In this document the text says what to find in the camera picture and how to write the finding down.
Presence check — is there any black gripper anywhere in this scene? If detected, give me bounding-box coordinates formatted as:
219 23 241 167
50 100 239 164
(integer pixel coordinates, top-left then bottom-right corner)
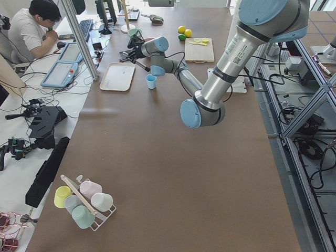
122 46 144 64

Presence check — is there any steel muddler black tip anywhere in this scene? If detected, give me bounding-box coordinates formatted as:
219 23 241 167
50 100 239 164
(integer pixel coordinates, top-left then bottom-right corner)
135 60 151 72

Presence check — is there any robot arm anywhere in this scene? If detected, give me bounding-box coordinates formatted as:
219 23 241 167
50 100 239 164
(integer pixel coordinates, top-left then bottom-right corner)
123 1 310 128

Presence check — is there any wooden cup tree stand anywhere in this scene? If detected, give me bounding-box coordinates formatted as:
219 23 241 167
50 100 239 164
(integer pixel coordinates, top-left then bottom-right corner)
118 0 135 34

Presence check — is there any steel ice scoop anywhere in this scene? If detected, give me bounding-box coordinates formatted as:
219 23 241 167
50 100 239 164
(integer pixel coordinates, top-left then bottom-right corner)
141 14 164 24

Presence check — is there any light blue cup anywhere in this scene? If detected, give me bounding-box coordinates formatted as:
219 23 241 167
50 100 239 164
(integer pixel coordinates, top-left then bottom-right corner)
146 74 157 89

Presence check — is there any pink cup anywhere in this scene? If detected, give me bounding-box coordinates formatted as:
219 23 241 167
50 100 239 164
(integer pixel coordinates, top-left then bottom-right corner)
79 180 102 200

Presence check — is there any white cup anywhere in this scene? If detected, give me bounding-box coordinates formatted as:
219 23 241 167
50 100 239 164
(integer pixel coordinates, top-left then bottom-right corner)
91 193 113 212

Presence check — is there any yellow cup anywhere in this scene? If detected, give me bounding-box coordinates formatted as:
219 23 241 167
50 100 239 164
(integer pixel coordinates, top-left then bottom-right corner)
54 185 71 208

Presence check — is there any grey blue cup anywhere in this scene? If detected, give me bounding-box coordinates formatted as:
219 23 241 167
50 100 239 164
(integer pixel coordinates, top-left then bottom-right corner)
65 194 82 214

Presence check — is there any green cup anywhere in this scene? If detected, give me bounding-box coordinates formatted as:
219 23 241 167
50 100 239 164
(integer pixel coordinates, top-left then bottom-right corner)
71 205 95 229

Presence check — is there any green bowl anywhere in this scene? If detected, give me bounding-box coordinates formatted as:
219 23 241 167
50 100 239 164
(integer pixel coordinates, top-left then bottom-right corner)
128 28 142 37

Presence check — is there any grey folded cloth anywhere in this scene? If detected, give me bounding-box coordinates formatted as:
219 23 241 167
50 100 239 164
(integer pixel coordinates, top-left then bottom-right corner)
119 50 130 61

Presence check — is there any cream rabbit tray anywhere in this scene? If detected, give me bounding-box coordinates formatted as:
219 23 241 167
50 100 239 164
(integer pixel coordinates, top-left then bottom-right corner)
100 62 135 92

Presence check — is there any green lime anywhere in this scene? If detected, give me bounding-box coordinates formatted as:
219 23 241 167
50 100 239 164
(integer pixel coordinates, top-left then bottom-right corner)
178 34 186 41

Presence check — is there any whole yellow lemon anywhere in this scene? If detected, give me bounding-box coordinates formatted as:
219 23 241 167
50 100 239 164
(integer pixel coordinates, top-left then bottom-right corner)
184 29 193 38
177 26 186 34

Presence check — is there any black keyboard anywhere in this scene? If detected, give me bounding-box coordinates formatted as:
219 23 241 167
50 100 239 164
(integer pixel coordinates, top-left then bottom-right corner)
79 19 93 42

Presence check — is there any yellow plastic knife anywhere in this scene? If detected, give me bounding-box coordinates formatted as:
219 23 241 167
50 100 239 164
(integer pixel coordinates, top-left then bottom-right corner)
188 40 208 46

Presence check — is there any wooden cutting board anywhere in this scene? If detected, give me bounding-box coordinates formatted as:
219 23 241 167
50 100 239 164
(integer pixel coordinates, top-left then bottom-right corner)
185 38 215 63

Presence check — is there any blue teach pendant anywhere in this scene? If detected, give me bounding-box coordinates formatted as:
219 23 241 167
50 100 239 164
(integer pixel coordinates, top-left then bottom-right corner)
58 43 83 63
40 61 78 88

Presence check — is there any seated person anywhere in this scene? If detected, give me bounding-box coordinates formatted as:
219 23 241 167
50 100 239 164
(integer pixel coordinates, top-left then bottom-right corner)
8 0 61 62

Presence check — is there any black handheld gripper stand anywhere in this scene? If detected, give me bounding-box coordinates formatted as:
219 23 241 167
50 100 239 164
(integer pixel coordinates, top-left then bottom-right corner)
29 106 67 149

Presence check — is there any black foam bar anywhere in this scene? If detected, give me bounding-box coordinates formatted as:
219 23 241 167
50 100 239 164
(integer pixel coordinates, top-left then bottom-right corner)
25 137 70 208

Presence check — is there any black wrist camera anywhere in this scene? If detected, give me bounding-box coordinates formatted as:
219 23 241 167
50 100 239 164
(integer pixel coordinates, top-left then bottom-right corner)
127 34 145 49

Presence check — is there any aluminium frame post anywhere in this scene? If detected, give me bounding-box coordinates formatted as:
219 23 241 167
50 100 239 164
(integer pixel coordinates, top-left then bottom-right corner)
59 0 99 81

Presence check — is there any white wire cup rack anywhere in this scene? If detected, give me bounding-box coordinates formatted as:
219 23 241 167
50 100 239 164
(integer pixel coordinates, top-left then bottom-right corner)
60 175 117 232

